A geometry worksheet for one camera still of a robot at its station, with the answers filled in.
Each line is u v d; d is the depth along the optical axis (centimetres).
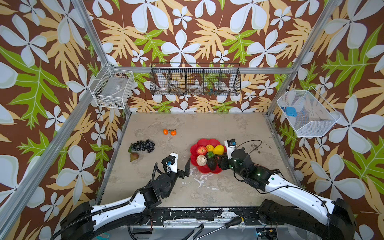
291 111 86
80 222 42
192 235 69
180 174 66
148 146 98
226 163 68
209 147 93
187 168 67
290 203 49
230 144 67
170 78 98
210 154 91
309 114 82
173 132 106
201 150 91
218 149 92
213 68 92
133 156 93
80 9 68
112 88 86
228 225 71
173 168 65
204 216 75
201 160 86
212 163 86
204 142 99
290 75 95
